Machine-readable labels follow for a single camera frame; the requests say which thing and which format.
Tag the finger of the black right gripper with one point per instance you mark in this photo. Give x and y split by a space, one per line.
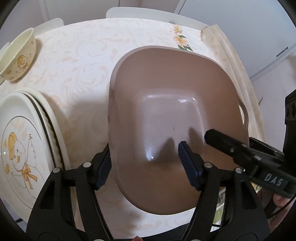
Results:
230 146

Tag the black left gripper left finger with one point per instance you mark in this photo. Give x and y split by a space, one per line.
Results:
91 177

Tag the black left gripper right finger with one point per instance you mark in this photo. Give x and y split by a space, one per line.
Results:
205 177

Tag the brown square basin bowl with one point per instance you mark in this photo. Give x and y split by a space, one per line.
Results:
159 97

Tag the person's right hand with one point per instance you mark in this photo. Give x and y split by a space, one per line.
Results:
285 205

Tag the cream duck pattern plate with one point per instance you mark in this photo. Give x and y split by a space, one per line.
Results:
32 146

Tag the floral cream tablecloth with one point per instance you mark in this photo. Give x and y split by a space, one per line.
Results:
74 63

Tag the cream duck pattern bowl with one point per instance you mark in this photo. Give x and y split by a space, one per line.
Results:
19 56

